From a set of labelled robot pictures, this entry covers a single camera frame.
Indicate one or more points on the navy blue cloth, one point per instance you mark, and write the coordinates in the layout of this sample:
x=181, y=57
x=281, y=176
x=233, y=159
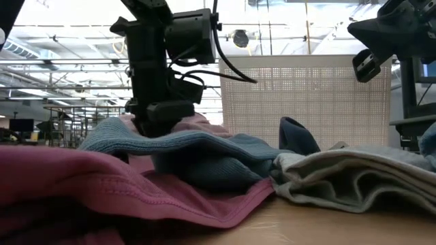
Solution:
x=296, y=136

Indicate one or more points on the light grey cloth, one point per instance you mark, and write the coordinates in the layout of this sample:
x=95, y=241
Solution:
x=357, y=177

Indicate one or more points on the maroon cloth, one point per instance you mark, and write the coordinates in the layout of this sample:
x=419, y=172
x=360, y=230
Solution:
x=102, y=190

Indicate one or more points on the dark grey side desk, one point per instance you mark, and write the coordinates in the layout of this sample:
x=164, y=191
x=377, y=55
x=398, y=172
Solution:
x=413, y=126

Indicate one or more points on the white perforated plastic basket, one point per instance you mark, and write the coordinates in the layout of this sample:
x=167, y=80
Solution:
x=306, y=102

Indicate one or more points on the light pink cloth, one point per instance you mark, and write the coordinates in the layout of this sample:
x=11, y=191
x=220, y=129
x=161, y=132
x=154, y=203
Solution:
x=201, y=124

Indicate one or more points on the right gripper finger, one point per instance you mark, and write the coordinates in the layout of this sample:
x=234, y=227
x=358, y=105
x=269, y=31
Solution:
x=388, y=27

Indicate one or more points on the black monitor stand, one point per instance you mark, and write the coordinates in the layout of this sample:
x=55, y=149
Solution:
x=410, y=92

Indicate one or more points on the blue ribbed cloth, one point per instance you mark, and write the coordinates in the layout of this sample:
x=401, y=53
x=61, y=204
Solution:
x=204, y=153

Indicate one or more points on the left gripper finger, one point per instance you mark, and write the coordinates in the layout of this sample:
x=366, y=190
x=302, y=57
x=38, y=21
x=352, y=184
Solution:
x=163, y=114

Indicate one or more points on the dark background monitor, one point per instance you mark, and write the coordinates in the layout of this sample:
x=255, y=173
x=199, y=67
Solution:
x=21, y=125

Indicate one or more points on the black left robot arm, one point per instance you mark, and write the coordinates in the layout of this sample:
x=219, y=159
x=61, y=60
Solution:
x=146, y=7

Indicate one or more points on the computer monitor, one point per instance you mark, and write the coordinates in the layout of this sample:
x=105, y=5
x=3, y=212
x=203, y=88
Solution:
x=430, y=71

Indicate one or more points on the light blue striped towel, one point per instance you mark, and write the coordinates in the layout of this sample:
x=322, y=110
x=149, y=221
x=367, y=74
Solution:
x=430, y=143

